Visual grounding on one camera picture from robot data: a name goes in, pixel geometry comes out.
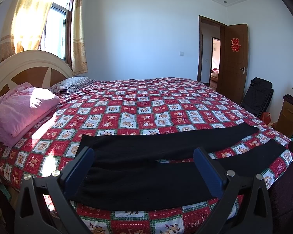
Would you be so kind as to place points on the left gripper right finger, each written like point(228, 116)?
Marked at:
point(243, 202)

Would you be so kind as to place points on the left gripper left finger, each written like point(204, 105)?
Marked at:
point(43, 204)

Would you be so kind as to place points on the black pants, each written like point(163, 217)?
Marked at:
point(152, 172)

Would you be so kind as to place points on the red gift bag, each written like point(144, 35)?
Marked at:
point(266, 117)

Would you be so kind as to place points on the pink folded blanket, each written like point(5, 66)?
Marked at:
point(21, 108)

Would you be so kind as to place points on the wooden dresser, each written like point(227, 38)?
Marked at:
point(285, 119)

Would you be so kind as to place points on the black folding chair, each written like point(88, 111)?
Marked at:
point(258, 97)

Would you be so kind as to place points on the striped pillow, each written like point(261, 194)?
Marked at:
point(71, 85)

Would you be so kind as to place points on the brown wooden door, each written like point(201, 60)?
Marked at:
point(231, 80)

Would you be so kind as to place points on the cream wooden headboard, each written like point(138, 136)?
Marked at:
point(39, 68)

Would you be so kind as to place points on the red patchwork bedspread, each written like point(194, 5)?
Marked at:
point(130, 107)

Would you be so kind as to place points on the right yellow curtain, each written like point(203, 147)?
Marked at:
point(78, 51)

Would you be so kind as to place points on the yellow curtain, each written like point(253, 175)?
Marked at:
point(78, 51)
point(23, 26)

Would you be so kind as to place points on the red double happiness decal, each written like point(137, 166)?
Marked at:
point(235, 44)

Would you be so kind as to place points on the window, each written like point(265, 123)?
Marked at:
point(57, 30)

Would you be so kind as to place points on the left yellow curtain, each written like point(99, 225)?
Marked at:
point(23, 26)

